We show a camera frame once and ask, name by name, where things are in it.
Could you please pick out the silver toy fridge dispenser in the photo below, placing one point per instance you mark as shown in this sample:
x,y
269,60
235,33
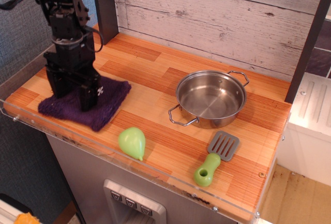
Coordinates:
x,y
128,206

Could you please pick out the dark shelf post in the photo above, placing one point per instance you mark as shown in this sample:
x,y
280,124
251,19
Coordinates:
x,y
107,19
312,37

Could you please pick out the grey toy fridge cabinet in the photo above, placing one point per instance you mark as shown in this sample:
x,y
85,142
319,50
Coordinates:
x,y
86,172

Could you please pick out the green plastic pear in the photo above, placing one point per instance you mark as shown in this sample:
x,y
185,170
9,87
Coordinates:
x,y
132,142

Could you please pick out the clear acrylic table guard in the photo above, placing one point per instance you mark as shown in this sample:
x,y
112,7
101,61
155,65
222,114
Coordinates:
x,y
172,152

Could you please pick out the white cabinet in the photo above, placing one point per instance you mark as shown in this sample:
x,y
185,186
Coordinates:
x,y
305,144

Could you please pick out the yellow object at corner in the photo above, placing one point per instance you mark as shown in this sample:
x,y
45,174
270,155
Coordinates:
x,y
26,218

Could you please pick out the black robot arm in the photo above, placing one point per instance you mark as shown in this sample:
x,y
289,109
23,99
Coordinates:
x,y
65,17

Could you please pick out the dark left shelf post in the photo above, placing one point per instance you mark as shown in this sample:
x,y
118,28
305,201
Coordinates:
x,y
107,19

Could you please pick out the dark right shelf post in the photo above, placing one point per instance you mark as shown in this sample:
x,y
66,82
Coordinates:
x,y
312,37

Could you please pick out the green handled grey spatula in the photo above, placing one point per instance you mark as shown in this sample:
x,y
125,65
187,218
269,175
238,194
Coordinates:
x,y
221,148

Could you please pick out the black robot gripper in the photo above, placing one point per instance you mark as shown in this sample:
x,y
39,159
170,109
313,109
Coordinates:
x,y
72,65

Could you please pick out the stainless steel pot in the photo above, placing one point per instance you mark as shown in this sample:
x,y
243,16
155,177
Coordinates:
x,y
209,98

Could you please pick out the purple towel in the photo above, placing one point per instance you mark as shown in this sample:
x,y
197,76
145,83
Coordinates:
x,y
68,107

